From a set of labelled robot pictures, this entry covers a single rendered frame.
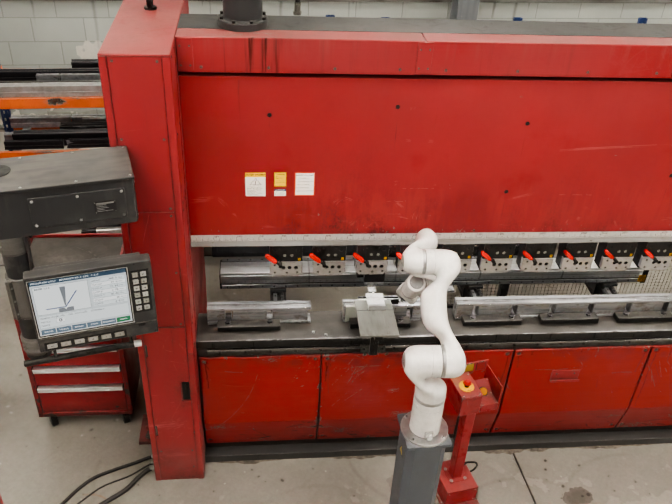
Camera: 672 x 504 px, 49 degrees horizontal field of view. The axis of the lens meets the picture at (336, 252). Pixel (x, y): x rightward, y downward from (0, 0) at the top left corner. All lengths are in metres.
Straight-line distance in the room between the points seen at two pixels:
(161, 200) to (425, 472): 1.51
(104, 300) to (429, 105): 1.50
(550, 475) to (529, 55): 2.32
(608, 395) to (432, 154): 1.78
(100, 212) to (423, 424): 1.44
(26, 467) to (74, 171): 2.06
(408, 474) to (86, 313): 1.42
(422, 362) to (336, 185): 0.92
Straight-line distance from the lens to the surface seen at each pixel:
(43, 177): 2.74
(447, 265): 2.84
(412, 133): 3.13
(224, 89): 2.99
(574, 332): 3.88
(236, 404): 3.85
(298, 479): 4.11
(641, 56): 3.29
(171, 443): 3.92
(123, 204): 2.74
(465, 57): 3.03
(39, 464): 4.37
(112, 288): 2.91
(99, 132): 4.92
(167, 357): 3.50
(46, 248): 4.13
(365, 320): 3.49
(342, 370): 3.72
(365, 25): 3.09
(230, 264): 3.85
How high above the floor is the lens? 3.23
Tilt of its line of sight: 35 degrees down
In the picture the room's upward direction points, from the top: 3 degrees clockwise
